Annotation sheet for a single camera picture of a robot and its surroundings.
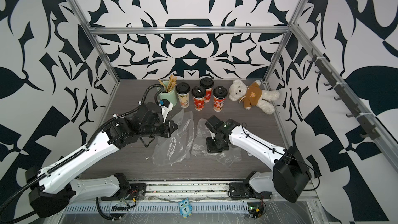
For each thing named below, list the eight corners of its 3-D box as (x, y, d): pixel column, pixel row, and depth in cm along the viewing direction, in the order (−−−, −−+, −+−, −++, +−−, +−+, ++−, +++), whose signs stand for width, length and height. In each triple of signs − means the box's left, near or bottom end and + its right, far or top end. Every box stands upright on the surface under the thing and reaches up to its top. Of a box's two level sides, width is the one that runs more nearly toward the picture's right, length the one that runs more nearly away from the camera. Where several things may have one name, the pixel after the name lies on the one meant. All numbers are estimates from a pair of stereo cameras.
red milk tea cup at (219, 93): (212, 112, 104) (214, 96, 91) (211, 102, 109) (213, 85, 96) (224, 112, 104) (228, 96, 91) (223, 102, 109) (226, 86, 96)
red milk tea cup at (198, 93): (190, 108, 106) (189, 92, 92) (196, 101, 110) (196, 83, 96) (201, 113, 103) (201, 97, 90) (206, 105, 107) (207, 88, 94)
